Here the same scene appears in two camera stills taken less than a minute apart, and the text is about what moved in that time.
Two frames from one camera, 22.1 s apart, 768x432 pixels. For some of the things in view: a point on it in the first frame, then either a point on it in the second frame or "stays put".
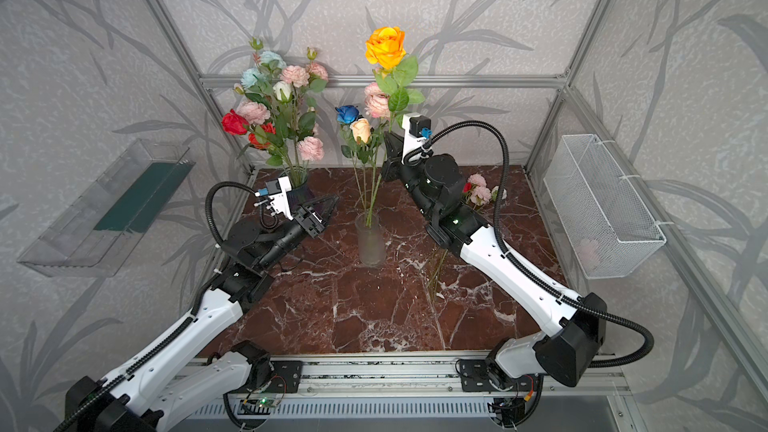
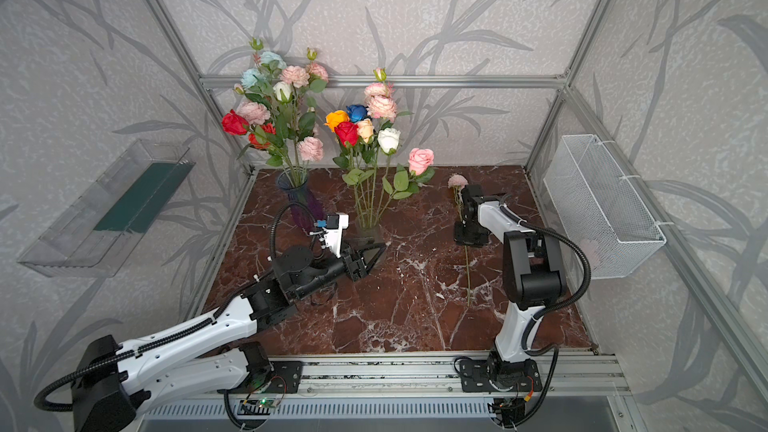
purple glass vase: [298, 178] stays put
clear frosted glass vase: [372, 245] stays put
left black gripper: [306, 221] -> [353, 262]
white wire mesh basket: [610, 229] stays put
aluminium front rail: [577, 377] stays put
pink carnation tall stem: [316, 73] -> [295, 77]
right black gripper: [395, 168] -> [470, 234]
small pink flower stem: [310, 148] stays put
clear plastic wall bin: [95, 234] stays put
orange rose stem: [396, 76] -> [341, 116]
